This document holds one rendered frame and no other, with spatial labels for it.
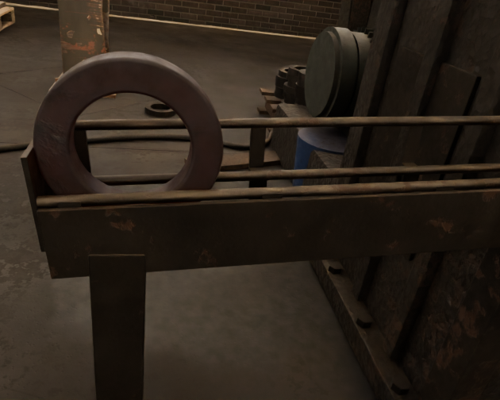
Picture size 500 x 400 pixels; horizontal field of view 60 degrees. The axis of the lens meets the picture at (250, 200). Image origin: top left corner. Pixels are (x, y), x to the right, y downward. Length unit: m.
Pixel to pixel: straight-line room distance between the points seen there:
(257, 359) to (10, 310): 0.64
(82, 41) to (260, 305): 2.18
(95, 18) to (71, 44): 0.22
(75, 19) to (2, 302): 2.03
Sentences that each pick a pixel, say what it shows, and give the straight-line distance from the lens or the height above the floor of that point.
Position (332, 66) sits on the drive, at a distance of 1.77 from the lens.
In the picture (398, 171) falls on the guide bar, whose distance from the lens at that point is 0.60.
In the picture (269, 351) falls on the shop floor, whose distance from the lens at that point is 1.18.
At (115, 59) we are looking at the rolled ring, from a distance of 0.44.
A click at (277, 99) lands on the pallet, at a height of 0.14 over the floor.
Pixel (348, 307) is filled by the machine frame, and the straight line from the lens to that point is 1.26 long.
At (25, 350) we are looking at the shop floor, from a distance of 1.20.
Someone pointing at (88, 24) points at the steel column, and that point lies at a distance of 3.00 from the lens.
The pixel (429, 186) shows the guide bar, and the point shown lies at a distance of 0.55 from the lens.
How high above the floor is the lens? 0.86
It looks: 28 degrees down
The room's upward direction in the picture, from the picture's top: 8 degrees clockwise
